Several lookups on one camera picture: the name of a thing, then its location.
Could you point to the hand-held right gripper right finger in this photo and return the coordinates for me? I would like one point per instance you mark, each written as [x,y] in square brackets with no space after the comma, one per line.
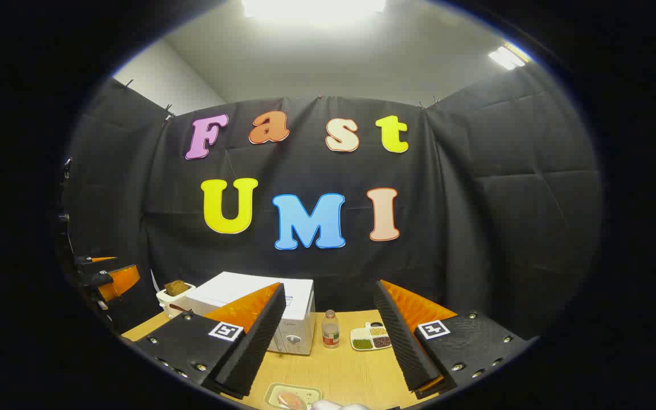
[399,341]

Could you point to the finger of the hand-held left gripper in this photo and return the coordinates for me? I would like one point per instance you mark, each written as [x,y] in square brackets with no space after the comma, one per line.
[94,260]
[120,282]

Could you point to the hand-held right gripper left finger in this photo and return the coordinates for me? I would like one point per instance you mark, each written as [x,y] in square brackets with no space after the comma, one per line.
[259,330]

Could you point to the white microwave oven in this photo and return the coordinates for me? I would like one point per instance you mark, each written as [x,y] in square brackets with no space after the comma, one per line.
[299,302]

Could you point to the pink meat slice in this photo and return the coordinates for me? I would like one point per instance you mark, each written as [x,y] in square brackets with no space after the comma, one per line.
[292,400]

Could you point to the white divided bean dish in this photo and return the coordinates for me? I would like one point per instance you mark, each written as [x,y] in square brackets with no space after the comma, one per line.
[369,339]

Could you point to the white toaster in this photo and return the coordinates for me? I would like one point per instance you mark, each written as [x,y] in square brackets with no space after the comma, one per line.
[163,300]

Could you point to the brown bread slice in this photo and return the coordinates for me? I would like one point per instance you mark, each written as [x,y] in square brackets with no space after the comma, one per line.
[176,287]

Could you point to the brown wooden spoon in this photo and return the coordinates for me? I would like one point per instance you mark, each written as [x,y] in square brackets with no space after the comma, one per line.
[180,308]

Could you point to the clear bottle red label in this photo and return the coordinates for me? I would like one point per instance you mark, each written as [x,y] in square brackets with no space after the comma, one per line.
[331,333]

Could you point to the pale green tray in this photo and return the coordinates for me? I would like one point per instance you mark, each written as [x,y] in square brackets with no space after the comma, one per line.
[311,394]

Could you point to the black backdrop cloth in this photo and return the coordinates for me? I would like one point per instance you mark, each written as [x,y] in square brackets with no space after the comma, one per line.
[453,216]

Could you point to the ceiling light panel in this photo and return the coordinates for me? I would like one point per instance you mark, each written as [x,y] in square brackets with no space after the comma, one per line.
[314,8]
[507,57]

